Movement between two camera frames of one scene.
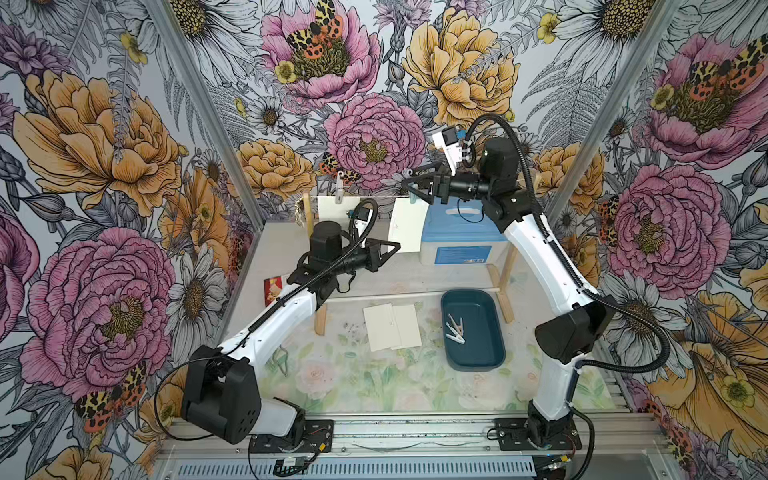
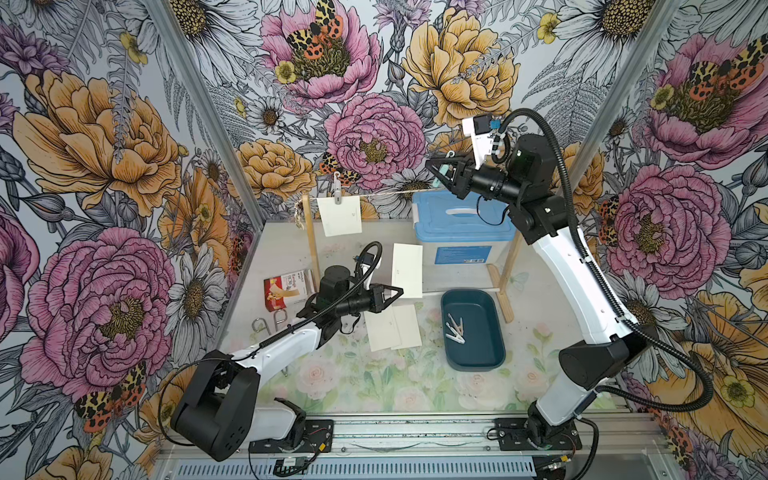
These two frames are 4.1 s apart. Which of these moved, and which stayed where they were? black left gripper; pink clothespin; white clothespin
Moved: black left gripper
Stayed: pink clothespin; white clothespin
